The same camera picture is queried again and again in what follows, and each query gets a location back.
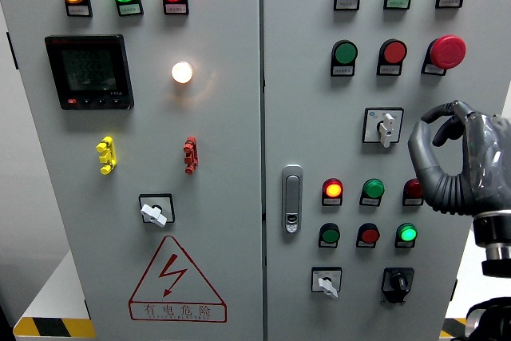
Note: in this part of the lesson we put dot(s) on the small dark red lamp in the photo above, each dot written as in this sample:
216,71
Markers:
411,189

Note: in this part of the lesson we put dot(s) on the small label plate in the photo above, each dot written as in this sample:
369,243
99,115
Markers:
176,9
433,70
365,244
342,70
398,3
332,201
79,10
389,70
130,9
404,244
413,201
328,244
448,2
369,201
347,5

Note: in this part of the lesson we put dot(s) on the small bright green lamp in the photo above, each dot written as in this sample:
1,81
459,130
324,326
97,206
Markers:
406,233

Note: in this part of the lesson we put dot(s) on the small green domed lamp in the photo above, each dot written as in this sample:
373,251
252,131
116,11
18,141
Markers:
373,188

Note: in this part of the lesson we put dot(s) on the large red stop button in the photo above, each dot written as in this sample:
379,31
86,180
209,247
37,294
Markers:
447,51

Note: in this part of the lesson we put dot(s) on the small red push button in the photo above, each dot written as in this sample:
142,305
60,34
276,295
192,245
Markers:
369,235

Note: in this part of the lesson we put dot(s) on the large red push button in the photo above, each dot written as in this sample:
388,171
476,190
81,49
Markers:
393,52

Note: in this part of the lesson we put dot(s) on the small orange-red round lamp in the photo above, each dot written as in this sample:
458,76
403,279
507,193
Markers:
332,188

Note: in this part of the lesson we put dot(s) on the black yellow striped tape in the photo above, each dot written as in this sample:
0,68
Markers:
52,327
453,328

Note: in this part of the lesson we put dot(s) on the small green push button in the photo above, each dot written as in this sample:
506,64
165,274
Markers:
330,234

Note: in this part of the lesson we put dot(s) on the pale grey door with lock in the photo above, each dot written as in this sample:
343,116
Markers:
311,117

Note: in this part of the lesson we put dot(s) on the large green push button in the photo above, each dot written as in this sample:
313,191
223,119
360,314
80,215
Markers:
345,52

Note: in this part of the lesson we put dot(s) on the silver door lock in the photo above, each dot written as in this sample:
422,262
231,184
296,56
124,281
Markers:
292,197

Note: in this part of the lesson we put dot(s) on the pale grey door with display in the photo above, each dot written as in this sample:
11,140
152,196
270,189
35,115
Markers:
223,137

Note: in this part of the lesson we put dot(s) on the white round lamp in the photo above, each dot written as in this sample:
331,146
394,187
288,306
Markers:
182,72

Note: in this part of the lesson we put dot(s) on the red warning triangle sticker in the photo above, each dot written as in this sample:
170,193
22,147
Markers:
172,269

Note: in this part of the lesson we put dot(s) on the black display meter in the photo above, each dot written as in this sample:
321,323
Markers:
89,73

